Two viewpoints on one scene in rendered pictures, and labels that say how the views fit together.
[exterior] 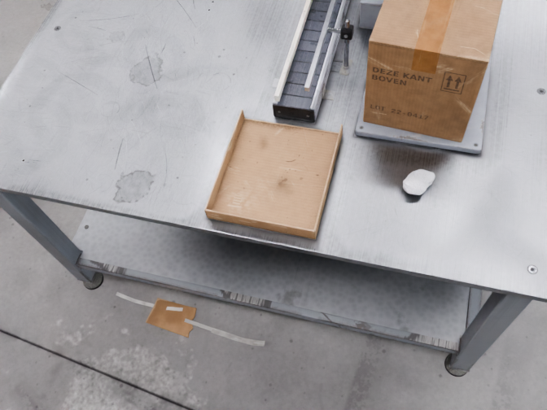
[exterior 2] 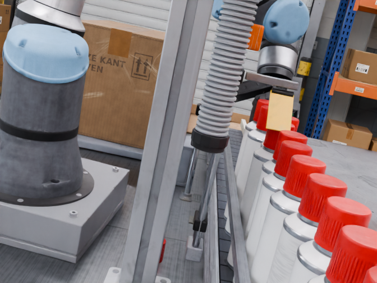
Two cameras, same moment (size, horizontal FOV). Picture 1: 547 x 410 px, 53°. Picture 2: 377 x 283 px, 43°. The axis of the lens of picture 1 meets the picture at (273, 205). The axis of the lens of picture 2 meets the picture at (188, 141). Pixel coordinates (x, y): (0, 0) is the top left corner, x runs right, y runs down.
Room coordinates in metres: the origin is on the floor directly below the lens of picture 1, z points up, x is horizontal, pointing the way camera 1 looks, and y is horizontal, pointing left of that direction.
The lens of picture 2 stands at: (2.13, -0.79, 1.19)
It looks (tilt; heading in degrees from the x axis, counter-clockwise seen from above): 15 degrees down; 155
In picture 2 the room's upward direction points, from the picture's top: 12 degrees clockwise
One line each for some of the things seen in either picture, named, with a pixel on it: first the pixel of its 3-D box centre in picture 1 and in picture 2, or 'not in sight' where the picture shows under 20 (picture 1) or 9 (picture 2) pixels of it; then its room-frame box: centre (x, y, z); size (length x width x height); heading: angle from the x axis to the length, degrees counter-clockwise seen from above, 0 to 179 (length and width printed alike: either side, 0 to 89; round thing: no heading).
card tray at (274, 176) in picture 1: (276, 170); (224, 124); (0.73, -0.02, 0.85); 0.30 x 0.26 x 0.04; 156
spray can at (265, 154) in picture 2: not in sight; (262, 197); (1.65, -0.44, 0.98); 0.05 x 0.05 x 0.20
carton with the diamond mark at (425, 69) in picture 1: (432, 47); (128, 80); (0.90, -0.43, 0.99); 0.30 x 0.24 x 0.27; 151
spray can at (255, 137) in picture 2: not in sight; (256, 173); (1.55, -0.40, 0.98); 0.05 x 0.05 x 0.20
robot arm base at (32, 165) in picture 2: not in sight; (36, 149); (1.40, -0.70, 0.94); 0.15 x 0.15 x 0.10
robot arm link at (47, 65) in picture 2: not in sight; (44, 74); (1.40, -0.71, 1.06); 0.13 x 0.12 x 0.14; 179
